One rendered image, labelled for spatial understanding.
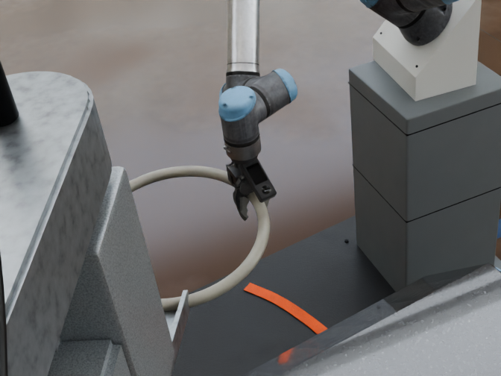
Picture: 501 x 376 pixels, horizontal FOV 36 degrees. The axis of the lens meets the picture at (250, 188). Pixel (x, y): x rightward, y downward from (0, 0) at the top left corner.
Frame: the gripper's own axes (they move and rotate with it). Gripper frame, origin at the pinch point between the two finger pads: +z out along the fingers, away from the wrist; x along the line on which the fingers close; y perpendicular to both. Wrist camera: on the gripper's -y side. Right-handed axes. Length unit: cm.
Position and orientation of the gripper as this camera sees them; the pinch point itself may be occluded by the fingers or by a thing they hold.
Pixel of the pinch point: (255, 214)
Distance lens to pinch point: 207.2
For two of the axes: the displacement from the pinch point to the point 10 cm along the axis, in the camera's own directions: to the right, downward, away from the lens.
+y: -4.4, -5.5, 7.1
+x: -8.9, 3.6, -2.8
